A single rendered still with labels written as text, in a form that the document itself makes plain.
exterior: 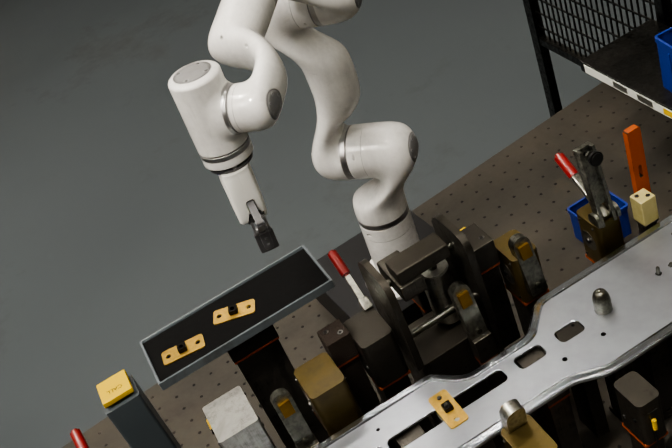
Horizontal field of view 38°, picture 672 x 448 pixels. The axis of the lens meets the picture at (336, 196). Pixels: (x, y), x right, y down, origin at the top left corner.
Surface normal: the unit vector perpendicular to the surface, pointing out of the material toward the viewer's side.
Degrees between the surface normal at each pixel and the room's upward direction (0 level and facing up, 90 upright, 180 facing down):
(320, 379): 0
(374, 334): 0
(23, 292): 0
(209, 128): 89
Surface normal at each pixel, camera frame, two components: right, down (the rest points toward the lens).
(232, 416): -0.32, -0.75
